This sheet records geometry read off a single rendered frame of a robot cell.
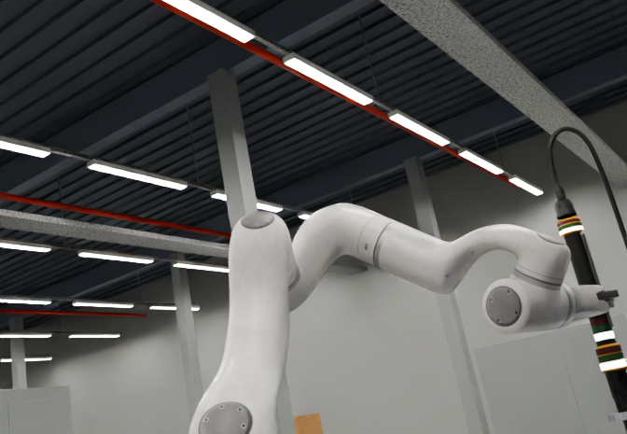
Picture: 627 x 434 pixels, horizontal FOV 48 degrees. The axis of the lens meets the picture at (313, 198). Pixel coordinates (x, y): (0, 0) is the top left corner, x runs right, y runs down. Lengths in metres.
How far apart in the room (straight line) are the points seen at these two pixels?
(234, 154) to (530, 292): 6.97
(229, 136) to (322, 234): 6.81
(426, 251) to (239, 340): 0.34
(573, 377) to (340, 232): 7.53
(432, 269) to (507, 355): 7.73
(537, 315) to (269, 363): 0.41
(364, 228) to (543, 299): 0.33
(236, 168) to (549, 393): 4.35
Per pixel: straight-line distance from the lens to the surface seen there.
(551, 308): 1.17
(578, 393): 8.71
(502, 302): 1.13
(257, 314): 1.14
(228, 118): 8.16
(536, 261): 1.14
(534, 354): 8.81
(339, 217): 1.29
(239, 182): 7.84
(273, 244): 1.18
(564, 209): 1.43
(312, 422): 9.84
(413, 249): 1.22
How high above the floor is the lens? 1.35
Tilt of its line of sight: 18 degrees up
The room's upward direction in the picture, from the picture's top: 11 degrees counter-clockwise
